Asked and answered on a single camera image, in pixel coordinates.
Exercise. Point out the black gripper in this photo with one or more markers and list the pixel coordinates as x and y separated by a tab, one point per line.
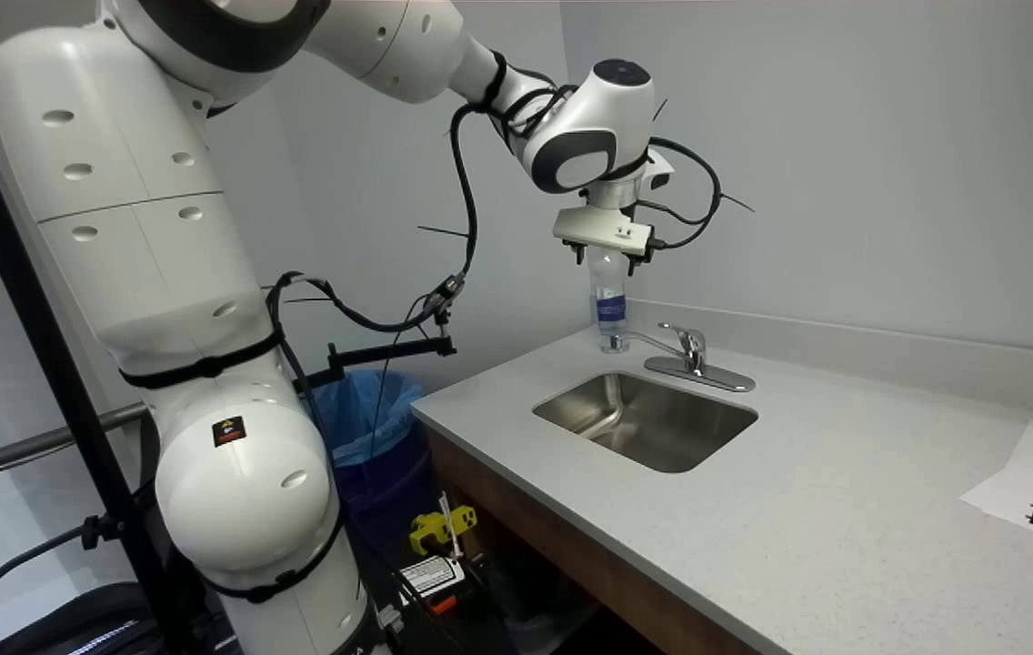
579	252

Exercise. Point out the chrome sink faucet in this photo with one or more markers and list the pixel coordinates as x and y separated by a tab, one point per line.
699	360

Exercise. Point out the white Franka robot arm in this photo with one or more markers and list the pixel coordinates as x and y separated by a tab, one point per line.
140	240

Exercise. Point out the clear plastic water bottle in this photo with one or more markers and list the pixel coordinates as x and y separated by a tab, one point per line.
613	311

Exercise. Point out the stainless steel sink basin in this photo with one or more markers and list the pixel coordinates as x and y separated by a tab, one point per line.
649	423

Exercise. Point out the blue lined trash bin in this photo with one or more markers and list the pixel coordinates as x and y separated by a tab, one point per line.
366	419

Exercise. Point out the wooden counter cabinet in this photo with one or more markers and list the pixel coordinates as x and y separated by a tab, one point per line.
567	557

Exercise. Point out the yellow tool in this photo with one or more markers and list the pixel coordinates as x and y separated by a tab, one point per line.
443	530

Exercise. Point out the black box with white label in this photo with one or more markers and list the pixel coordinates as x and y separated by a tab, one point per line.
430	574

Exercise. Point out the black upright pole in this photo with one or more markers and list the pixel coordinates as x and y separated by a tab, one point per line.
29	340

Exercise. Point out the black chair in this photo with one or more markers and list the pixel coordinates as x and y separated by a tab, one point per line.
68	611

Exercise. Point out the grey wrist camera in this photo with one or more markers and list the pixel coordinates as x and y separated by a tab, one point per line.
605	230

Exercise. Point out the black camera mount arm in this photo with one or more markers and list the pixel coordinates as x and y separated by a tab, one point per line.
392	351

